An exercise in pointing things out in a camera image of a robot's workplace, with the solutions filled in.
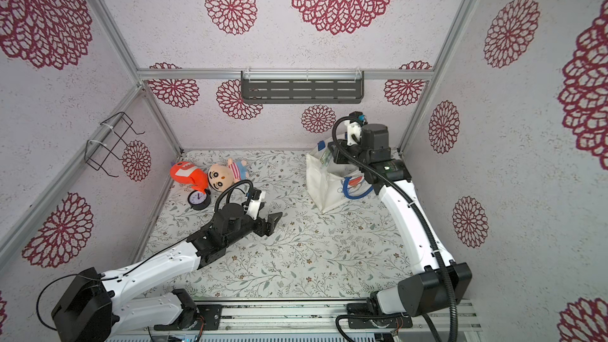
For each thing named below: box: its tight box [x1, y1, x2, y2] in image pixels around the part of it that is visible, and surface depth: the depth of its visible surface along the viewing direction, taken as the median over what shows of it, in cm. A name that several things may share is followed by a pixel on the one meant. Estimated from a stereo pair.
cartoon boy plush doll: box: [207, 157, 250, 193], surface depth 102 cm
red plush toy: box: [169, 161, 209, 194], surface depth 103 cm
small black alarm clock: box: [187, 189, 212, 211], surface depth 102 cm
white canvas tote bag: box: [305, 150, 374, 214], surface depth 96 cm
